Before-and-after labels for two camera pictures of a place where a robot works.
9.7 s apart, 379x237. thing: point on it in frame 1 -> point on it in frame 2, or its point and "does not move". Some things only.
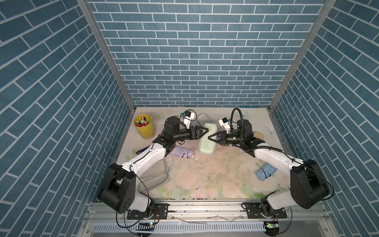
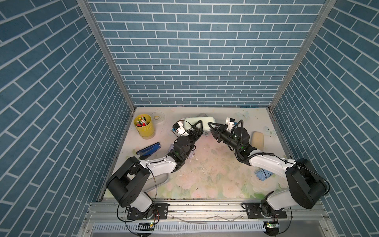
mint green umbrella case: (207, 146) -> (188, 122)
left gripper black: (194, 132) -> (197, 134)
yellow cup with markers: (143, 123) does not move
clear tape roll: (158, 117) does not move
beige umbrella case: (258, 135) does not move
